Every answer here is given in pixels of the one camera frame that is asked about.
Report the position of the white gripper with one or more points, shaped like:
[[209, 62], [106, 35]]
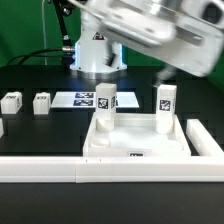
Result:
[[184, 34]]

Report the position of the white square tabletop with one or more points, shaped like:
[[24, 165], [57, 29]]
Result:
[[135, 135]]

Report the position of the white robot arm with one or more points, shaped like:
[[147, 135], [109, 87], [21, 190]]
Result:
[[186, 35]]

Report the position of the white base tag plate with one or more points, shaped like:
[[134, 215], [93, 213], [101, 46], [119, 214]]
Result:
[[88, 100]]

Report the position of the white L-shaped obstacle wall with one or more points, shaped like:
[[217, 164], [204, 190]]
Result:
[[31, 169]]

